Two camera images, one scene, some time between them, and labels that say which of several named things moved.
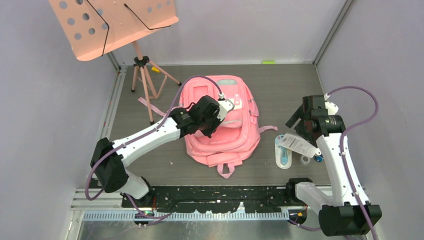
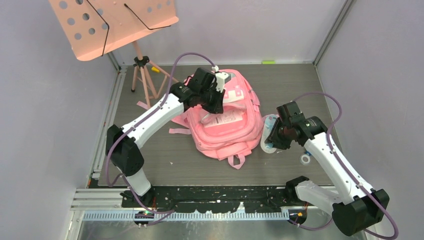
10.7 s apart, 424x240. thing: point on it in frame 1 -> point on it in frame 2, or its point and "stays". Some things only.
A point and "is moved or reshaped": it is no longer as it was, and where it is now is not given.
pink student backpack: (239, 133) is moved or reshaped
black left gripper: (208, 132) -> (217, 106)
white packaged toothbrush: (285, 143) -> (215, 119)
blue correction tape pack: (283, 155) -> (269, 121)
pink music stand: (92, 28) stays
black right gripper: (298, 127) -> (273, 138)
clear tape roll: (303, 162) stays
